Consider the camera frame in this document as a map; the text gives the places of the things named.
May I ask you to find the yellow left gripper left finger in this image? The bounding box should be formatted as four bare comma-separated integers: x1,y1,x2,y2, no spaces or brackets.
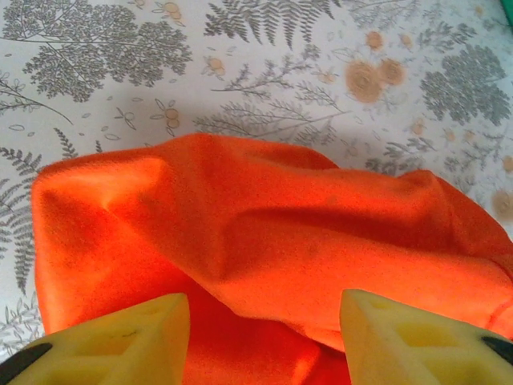
0,291,192,385

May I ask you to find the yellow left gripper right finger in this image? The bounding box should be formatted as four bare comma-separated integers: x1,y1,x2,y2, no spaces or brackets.
339,288,513,385

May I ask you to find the orange t-shirt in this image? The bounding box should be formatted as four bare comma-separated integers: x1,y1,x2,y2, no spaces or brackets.
30,132,513,385

